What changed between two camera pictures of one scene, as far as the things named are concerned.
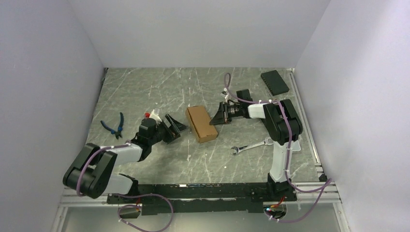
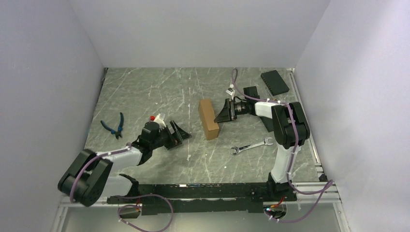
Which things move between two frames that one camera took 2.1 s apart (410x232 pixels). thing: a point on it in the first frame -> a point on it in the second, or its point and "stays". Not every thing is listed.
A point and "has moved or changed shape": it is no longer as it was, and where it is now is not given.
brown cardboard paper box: (199, 120) has moved or changed shape
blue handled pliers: (117, 133) stays
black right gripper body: (233, 111) stays
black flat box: (275, 82) stays
